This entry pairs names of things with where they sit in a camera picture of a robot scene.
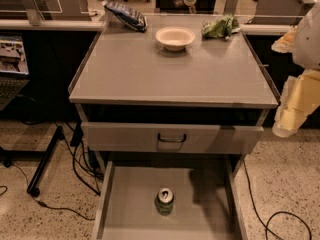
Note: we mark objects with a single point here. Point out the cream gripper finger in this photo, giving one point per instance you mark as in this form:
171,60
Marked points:
300,98
285,44

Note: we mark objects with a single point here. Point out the green soda can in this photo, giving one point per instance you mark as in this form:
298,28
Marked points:
164,201

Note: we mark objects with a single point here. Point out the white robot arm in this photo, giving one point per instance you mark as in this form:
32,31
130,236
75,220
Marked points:
306,51

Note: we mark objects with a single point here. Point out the open middle drawer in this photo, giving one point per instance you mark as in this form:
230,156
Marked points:
182,200

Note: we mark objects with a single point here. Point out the closed top drawer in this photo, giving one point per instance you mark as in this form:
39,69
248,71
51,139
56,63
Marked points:
139,137

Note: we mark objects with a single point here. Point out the grey cabinet counter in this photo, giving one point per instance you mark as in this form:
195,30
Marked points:
128,67

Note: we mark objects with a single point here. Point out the green crumpled bag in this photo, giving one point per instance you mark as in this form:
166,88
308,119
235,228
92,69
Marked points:
224,27

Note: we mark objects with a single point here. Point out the white paper bowl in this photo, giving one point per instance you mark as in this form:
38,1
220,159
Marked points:
175,38

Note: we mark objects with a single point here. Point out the blue chip bag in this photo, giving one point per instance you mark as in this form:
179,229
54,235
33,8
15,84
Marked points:
127,15

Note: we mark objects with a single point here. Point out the laptop computer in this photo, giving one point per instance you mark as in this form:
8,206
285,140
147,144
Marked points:
14,72

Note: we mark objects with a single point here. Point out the black stand leg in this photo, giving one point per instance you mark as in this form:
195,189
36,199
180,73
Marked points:
33,188

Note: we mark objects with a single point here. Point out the black drawer handle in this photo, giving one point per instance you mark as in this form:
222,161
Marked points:
172,140

